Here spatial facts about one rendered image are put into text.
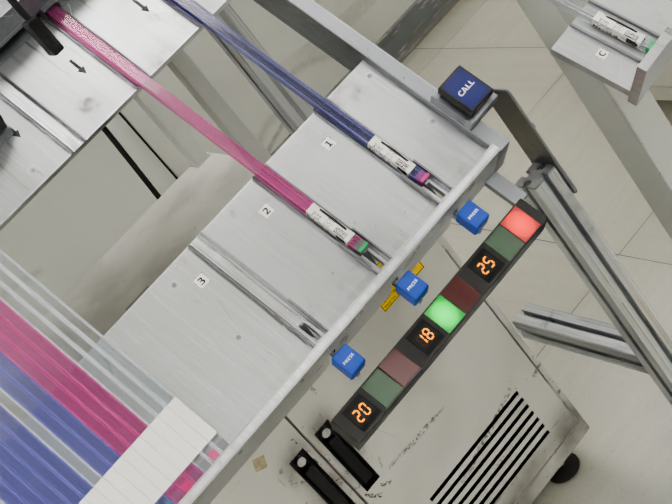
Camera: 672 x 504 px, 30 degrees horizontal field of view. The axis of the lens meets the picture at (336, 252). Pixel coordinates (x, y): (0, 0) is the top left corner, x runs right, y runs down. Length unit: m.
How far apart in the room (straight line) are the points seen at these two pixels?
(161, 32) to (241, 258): 0.31
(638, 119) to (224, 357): 0.67
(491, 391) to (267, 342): 0.62
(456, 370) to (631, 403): 0.40
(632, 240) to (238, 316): 1.23
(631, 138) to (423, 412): 0.49
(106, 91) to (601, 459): 1.04
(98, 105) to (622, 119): 0.68
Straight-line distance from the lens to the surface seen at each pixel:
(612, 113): 1.71
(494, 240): 1.43
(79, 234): 3.32
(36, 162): 1.49
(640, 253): 2.43
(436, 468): 1.89
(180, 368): 1.37
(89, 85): 1.52
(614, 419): 2.15
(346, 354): 1.35
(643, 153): 1.74
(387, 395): 1.36
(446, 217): 1.43
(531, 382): 1.96
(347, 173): 1.44
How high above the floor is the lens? 1.40
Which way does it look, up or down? 27 degrees down
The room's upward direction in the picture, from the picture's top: 40 degrees counter-clockwise
